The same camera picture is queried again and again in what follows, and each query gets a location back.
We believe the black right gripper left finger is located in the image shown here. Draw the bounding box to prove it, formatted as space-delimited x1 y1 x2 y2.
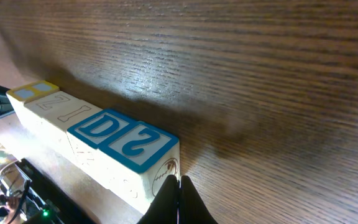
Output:
137 175 179 224

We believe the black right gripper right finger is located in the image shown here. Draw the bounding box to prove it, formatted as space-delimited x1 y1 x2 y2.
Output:
178 175 218 224

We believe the block with yellow I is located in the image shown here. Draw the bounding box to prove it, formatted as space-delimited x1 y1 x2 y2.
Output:
6 80 60 114

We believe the block with red letter side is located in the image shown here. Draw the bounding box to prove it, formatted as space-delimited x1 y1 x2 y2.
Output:
99 121 180 214

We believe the block with butterfly picture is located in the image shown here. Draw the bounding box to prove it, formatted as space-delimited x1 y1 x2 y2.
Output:
44 100 101 159

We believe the block with red I and fish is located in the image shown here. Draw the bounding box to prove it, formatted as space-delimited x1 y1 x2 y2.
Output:
67 109 135 183

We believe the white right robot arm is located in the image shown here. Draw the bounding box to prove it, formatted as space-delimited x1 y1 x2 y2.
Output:
7 159 216 224

